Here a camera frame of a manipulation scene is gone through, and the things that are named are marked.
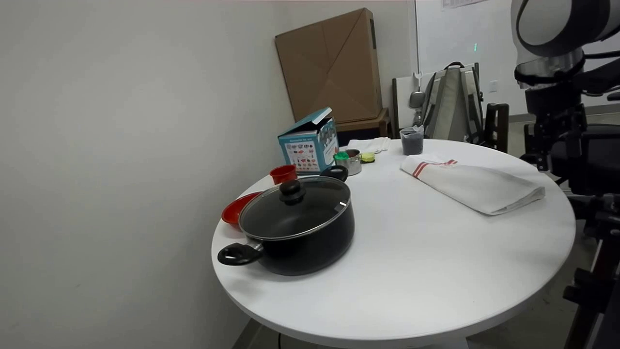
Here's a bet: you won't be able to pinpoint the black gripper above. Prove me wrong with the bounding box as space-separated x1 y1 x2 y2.
525 85 587 171

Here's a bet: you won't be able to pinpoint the white cloth with red stripes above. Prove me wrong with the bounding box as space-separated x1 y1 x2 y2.
397 155 548 219

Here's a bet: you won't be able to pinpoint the white folded napkin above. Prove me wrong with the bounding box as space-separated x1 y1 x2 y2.
347 136 395 155

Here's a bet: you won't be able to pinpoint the yellow green sponge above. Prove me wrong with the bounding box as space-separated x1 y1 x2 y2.
358 149 387 165

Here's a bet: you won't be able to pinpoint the large brown cardboard box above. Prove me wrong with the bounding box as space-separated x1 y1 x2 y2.
273 6 393 132

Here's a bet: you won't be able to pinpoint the blue printed cardboard box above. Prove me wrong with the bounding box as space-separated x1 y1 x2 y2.
277 107 341 175

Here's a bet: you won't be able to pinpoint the black cooking pot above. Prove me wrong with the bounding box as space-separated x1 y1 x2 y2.
215 165 356 275

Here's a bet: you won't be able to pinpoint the glass pot lid black knob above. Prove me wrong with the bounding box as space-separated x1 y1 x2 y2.
238 179 352 243

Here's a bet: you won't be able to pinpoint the red plate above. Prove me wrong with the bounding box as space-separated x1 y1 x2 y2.
219 190 265 233

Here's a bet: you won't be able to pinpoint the black upright post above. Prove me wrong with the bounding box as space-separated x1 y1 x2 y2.
484 103 511 155

